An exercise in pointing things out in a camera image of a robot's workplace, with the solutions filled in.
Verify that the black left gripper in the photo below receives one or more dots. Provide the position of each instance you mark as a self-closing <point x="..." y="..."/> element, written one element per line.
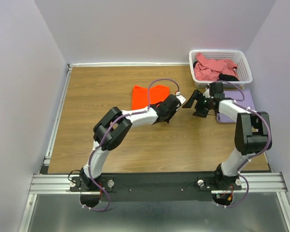
<point x="173" y="113"/>

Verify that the folded lavender t-shirt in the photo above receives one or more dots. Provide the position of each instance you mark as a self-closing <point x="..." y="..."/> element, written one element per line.
<point x="236" y="95"/>

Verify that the pink t-shirt in basket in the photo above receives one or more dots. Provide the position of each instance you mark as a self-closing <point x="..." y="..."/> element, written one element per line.
<point x="212" y="68"/>

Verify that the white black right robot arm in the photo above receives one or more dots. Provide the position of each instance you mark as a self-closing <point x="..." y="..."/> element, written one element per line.
<point x="252" y="132"/>

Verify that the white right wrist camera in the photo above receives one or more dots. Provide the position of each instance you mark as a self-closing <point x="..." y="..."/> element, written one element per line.
<point x="207" y="93"/>

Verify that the black garment in basket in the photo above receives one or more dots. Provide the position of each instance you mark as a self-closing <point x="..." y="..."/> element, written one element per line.
<point x="228" y="77"/>

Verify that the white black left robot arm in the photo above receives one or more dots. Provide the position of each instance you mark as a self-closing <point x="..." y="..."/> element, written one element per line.
<point x="111" y="130"/>

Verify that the orange t-shirt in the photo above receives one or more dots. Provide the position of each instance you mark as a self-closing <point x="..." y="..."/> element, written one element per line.
<point x="140" y="99"/>

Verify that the aluminium frame rail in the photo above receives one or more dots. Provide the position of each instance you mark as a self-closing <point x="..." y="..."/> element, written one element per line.
<point x="187" y="143"/>

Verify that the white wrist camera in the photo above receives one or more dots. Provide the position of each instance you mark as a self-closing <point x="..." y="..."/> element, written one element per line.
<point x="207" y="93"/>
<point x="182" y="99"/>

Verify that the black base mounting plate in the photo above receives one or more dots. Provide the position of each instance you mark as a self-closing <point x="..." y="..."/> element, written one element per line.
<point x="155" y="187"/>

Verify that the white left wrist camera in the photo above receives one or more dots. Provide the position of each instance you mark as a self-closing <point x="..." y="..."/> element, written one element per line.
<point x="182" y="99"/>

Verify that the white plastic laundry basket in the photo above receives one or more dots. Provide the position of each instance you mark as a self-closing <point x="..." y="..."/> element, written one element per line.
<point x="207" y="66"/>

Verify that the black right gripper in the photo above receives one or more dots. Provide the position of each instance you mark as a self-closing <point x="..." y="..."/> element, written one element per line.
<point x="198" y="96"/>

